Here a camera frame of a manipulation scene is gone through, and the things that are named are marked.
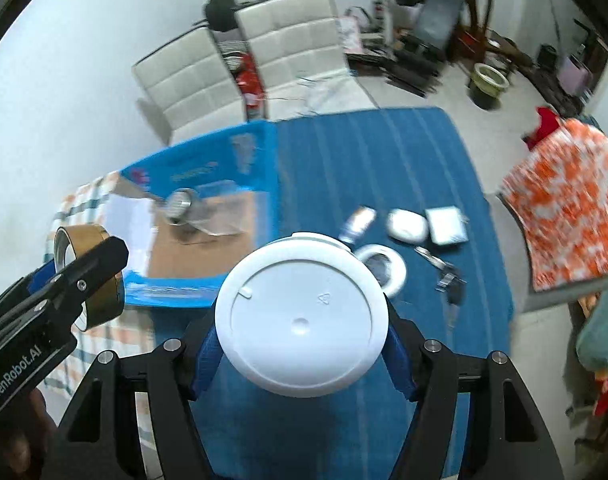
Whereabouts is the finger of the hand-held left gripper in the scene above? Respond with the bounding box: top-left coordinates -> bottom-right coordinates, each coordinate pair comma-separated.
14,257 -> 61,291
45,236 -> 130,331

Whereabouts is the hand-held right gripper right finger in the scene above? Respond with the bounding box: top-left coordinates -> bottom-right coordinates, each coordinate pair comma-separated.
383,300 -> 567,480

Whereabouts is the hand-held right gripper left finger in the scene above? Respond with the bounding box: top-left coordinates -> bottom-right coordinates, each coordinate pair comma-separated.
58,307 -> 235,480

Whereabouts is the brown tape roll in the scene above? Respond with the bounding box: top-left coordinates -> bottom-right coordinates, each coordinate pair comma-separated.
53,226 -> 126,332

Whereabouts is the white round ring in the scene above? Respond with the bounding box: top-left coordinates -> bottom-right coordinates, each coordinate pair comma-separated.
356,243 -> 409,297

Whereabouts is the car key bunch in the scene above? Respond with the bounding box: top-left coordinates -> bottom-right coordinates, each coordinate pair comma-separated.
416,246 -> 467,328

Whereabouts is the white round plastic jar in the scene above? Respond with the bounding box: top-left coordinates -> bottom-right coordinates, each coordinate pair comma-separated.
215,232 -> 389,398

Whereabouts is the white earbud case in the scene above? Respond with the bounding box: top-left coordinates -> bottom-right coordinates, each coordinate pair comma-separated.
386,208 -> 429,242

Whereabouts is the blue cardboard box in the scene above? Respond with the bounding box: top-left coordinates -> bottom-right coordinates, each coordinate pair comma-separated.
104,121 -> 285,309

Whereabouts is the white square box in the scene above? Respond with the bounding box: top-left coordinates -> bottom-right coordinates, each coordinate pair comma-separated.
425,206 -> 469,246

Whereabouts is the small silver tube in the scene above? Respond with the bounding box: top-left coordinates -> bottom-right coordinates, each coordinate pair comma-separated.
340,206 -> 377,245

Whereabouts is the checked cloth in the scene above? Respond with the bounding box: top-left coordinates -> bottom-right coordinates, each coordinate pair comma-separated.
44,172 -> 157,461

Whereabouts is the metal cup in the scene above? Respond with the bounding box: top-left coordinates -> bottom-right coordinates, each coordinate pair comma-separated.
165,188 -> 201,226

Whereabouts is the clear plastic box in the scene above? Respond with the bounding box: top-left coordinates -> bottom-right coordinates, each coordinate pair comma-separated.
184,182 -> 255,242

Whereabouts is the grey chair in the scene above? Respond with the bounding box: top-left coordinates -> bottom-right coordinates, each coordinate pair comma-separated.
526,272 -> 608,312

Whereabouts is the blue striped cloth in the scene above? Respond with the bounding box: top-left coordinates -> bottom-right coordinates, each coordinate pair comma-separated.
189,106 -> 514,478

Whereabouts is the white padded chair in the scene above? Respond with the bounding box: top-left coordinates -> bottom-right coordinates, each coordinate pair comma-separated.
132,27 -> 249,146
234,0 -> 377,123

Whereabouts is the teal cloth pile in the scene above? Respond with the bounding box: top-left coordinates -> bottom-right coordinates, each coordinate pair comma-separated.
576,287 -> 608,376

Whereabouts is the orange floral cloth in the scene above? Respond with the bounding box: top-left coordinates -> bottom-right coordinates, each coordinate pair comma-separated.
498,119 -> 608,293

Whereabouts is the red plastic bag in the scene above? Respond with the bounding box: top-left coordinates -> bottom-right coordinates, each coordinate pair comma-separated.
231,52 -> 267,121

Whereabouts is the black trash bin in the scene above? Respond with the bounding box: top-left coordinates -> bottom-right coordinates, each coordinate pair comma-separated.
468,62 -> 510,110

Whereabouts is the black scooter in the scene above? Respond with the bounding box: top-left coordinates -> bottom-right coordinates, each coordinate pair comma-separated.
524,17 -> 608,116

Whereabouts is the purple suitcase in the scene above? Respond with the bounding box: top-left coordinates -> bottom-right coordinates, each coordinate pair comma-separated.
558,55 -> 593,98

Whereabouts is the pink bag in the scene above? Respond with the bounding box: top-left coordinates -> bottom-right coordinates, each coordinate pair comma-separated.
340,15 -> 363,54

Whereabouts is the black weight bench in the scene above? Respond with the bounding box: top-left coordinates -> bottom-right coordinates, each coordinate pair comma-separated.
384,0 -> 467,97

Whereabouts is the white barbell rack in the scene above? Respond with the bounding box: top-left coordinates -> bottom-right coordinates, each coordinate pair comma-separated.
226,0 -> 401,47

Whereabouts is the brown wooden chair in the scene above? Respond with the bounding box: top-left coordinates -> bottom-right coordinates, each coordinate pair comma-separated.
454,0 -> 520,77

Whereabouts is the white wire hanger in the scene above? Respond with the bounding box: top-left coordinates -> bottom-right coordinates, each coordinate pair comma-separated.
296,76 -> 331,112

